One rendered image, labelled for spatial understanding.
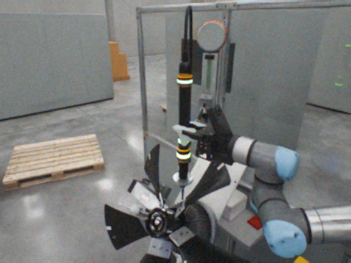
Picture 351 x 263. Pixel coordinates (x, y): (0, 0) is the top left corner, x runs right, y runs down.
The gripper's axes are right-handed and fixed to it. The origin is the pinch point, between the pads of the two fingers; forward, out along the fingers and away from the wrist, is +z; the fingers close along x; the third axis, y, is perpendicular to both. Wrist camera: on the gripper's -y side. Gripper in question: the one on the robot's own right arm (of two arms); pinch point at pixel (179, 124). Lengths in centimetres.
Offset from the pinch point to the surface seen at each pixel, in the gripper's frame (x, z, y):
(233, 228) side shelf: 48, -3, 80
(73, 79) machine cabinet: 247, 499, 99
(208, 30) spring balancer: 61, 29, -25
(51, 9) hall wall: 547, 1114, -62
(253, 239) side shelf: 47, -15, 80
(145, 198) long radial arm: 13, 32, 55
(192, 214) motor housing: 13, 3, 48
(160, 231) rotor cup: -4.8, 5.6, 45.6
